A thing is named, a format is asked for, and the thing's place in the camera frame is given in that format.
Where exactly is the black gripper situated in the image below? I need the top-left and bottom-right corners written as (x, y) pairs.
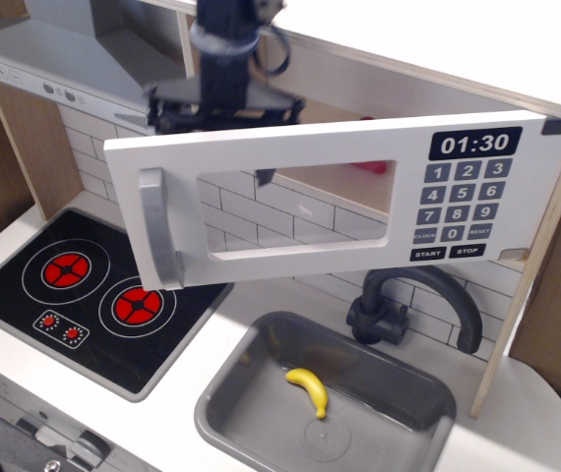
top-left (146, 53), bottom-right (305, 186)

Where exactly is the white toy microwave door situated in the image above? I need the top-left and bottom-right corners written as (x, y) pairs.
top-left (104, 111), bottom-right (561, 289)

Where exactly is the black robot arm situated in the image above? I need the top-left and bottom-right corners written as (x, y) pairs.
top-left (147, 1), bottom-right (304, 135)

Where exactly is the red object inside microwave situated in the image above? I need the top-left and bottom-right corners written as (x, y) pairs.
top-left (351, 115), bottom-right (389, 176)

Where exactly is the grey toy faucet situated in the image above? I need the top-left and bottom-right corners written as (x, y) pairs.
top-left (345, 265), bottom-right (483, 355)

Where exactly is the grey range hood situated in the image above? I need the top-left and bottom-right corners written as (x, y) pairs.
top-left (0, 1), bottom-right (186, 135)

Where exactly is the yellow toy banana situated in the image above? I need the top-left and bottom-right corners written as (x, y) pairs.
top-left (285, 368), bottom-right (329, 420)

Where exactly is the black toy stove top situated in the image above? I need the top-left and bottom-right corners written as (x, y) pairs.
top-left (0, 209), bottom-right (231, 402)

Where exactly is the grey toy sink basin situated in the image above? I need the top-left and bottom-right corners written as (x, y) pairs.
top-left (195, 312), bottom-right (457, 471)

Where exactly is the grey oven control panel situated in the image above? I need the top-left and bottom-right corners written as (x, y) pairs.
top-left (0, 375), bottom-right (155, 471)

